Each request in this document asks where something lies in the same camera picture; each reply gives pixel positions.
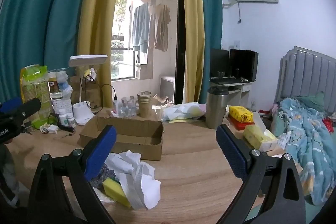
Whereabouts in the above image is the jar with brown lid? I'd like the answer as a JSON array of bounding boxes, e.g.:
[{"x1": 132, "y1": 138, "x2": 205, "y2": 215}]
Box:
[{"x1": 49, "y1": 77, "x2": 59, "y2": 94}]

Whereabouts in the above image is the narrow yellow curtain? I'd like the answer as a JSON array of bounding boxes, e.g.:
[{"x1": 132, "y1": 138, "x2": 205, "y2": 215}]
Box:
[{"x1": 180, "y1": 0, "x2": 206, "y2": 105}]

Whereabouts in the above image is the small black monitor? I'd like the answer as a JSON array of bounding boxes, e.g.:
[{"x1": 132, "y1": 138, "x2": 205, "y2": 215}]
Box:
[{"x1": 210, "y1": 49, "x2": 230, "y2": 79}]

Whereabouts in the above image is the hanging beige shirt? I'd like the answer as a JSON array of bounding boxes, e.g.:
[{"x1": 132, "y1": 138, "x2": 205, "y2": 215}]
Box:
[{"x1": 154, "y1": 4, "x2": 172, "y2": 52}]

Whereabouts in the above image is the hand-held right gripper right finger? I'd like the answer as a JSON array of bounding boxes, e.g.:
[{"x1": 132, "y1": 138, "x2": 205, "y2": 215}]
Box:
[{"x1": 216, "y1": 124, "x2": 306, "y2": 224}]

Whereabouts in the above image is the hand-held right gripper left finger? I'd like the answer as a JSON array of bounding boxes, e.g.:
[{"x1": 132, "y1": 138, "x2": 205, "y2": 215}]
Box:
[{"x1": 26, "y1": 124, "x2": 117, "y2": 224}]

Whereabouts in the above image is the steel tumbler with black lid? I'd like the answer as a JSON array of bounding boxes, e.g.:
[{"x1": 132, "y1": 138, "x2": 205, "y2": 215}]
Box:
[{"x1": 205, "y1": 86, "x2": 230, "y2": 130}]

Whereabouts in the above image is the yellow red-printed tissue packet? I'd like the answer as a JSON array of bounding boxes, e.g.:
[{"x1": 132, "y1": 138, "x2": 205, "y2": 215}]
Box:
[{"x1": 228, "y1": 106, "x2": 254, "y2": 123}]

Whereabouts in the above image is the white printed cloth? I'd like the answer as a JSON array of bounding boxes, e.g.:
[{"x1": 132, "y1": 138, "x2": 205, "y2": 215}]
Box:
[{"x1": 92, "y1": 186, "x2": 117, "y2": 205}]

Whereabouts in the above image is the large black monitor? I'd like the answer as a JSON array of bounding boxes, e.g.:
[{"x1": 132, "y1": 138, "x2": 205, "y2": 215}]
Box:
[{"x1": 230, "y1": 49, "x2": 259, "y2": 82}]

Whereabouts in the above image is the white appliance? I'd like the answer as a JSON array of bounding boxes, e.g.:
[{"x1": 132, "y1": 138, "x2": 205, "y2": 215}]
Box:
[{"x1": 160, "y1": 76, "x2": 176, "y2": 104}]

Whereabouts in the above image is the brown cardboard box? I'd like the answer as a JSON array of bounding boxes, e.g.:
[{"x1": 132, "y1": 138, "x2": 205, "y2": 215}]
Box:
[{"x1": 79, "y1": 115, "x2": 164, "y2": 161}]

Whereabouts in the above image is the clear bag of cloths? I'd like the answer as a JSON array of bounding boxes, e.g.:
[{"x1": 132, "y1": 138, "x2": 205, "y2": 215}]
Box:
[{"x1": 161, "y1": 102, "x2": 206, "y2": 123}]

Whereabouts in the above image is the white computer desk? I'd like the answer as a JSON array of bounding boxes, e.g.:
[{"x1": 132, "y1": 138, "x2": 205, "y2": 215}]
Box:
[{"x1": 210, "y1": 80, "x2": 253, "y2": 115}]

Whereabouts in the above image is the white plastic basket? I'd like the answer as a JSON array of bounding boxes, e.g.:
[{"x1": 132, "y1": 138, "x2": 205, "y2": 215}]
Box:
[{"x1": 51, "y1": 97, "x2": 72, "y2": 122}]

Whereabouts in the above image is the white embossed paper towel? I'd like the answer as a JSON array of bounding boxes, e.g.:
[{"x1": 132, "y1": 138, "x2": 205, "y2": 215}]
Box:
[{"x1": 115, "y1": 161, "x2": 161, "y2": 211}]

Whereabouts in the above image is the flat red box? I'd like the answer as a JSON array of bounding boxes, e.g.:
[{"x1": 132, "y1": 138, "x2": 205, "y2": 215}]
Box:
[{"x1": 228, "y1": 116, "x2": 255, "y2": 131}]

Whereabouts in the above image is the grey mesh cloth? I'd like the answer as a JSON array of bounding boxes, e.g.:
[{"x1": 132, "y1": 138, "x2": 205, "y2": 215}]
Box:
[{"x1": 91, "y1": 162, "x2": 117, "y2": 188}]

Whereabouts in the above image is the white power strip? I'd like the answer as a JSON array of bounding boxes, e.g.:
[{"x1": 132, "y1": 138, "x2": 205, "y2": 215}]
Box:
[{"x1": 110, "y1": 100, "x2": 122, "y2": 118}]

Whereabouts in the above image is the black cable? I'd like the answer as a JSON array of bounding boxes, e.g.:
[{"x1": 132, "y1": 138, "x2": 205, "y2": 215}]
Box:
[{"x1": 80, "y1": 74, "x2": 118, "y2": 110}]

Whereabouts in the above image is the wide teal curtain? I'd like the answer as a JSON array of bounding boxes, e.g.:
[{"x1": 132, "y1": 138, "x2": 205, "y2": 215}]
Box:
[{"x1": 0, "y1": 0, "x2": 98, "y2": 105}]

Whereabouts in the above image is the blue printed blanket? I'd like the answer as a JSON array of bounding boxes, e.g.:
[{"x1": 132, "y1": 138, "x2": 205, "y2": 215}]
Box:
[{"x1": 272, "y1": 97, "x2": 336, "y2": 207}]

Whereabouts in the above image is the white desk lamp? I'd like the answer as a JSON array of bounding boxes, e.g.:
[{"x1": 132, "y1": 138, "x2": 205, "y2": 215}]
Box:
[{"x1": 69, "y1": 55, "x2": 109, "y2": 125}]

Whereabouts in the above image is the pale yellow tissue pack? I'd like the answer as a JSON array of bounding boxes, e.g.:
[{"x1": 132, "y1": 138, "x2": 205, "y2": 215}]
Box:
[{"x1": 243, "y1": 125, "x2": 278, "y2": 152}]

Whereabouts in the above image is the wide yellow curtain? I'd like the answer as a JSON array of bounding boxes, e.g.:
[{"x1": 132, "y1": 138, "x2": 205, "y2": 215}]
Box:
[{"x1": 77, "y1": 0, "x2": 128, "y2": 108}]

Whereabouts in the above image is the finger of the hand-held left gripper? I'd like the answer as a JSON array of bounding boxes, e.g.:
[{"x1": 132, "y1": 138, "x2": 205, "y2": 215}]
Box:
[
  {"x1": 12, "y1": 98, "x2": 42, "y2": 121},
  {"x1": 0, "y1": 97, "x2": 23, "y2": 113}
]

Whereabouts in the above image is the green snack bag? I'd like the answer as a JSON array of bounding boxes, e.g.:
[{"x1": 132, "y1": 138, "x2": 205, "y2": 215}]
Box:
[{"x1": 20, "y1": 65, "x2": 53, "y2": 128}]

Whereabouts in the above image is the yellow sponge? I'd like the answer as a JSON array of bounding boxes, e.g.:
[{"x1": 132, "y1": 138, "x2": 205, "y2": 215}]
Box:
[{"x1": 102, "y1": 178, "x2": 132, "y2": 209}]

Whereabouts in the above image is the clear plastic jar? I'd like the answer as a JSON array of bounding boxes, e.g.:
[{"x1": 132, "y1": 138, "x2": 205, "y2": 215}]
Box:
[{"x1": 118, "y1": 96, "x2": 139, "y2": 118}]

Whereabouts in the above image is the hanging pale shirt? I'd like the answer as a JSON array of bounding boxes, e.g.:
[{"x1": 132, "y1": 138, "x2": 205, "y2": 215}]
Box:
[{"x1": 148, "y1": 5, "x2": 159, "y2": 49}]

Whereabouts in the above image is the window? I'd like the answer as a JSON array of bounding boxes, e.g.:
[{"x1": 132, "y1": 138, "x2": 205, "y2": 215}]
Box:
[{"x1": 111, "y1": 0, "x2": 156, "y2": 80}]

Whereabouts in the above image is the green pillow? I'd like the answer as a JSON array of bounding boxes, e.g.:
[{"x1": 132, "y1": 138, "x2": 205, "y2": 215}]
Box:
[{"x1": 297, "y1": 91, "x2": 326, "y2": 112}]

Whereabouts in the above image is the black keyboard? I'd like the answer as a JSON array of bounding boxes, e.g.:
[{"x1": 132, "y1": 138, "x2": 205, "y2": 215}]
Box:
[{"x1": 210, "y1": 78, "x2": 238, "y2": 85}]

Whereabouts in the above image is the grey padded headboard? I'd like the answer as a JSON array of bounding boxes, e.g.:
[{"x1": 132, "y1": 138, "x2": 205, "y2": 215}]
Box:
[{"x1": 274, "y1": 46, "x2": 336, "y2": 109}]

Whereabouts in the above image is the black door frame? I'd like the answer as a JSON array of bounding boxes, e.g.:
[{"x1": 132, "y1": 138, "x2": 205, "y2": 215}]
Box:
[{"x1": 174, "y1": 0, "x2": 185, "y2": 105}]

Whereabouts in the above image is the stack of paper cups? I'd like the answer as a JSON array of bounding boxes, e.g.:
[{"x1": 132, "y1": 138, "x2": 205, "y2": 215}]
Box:
[{"x1": 137, "y1": 91, "x2": 153, "y2": 117}]

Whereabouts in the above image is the blue and white plastic bag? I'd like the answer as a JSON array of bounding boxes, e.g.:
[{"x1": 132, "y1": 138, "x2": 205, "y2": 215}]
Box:
[{"x1": 56, "y1": 70, "x2": 73, "y2": 94}]

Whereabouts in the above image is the hanging blue shirt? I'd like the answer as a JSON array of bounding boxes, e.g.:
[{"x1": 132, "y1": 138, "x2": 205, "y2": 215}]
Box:
[{"x1": 131, "y1": 2, "x2": 151, "y2": 54}]

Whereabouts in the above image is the person's left forearm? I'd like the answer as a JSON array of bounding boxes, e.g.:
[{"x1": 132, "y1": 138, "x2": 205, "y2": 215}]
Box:
[{"x1": 0, "y1": 144, "x2": 21, "y2": 208}]

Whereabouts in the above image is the tall brown carton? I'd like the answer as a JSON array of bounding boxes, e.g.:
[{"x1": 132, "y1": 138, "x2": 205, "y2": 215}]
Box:
[{"x1": 69, "y1": 76, "x2": 102, "y2": 109}]

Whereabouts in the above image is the narrow teal curtain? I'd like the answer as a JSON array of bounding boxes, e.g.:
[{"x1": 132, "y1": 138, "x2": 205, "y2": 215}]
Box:
[{"x1": 197, "y1": 0, "x2": 223, "y2": 104}]

